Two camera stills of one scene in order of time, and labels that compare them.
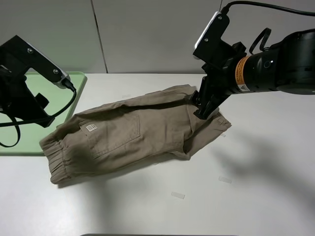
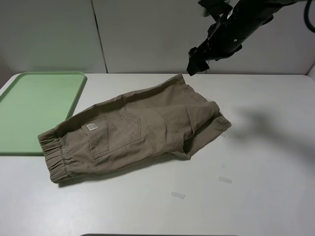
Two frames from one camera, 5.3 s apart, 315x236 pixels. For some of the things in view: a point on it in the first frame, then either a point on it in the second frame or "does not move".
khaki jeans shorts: x=137 y=129 does not move
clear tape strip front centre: x=178 y=195 does not move
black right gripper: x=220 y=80 → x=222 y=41
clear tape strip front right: x=225 y=179 does not move
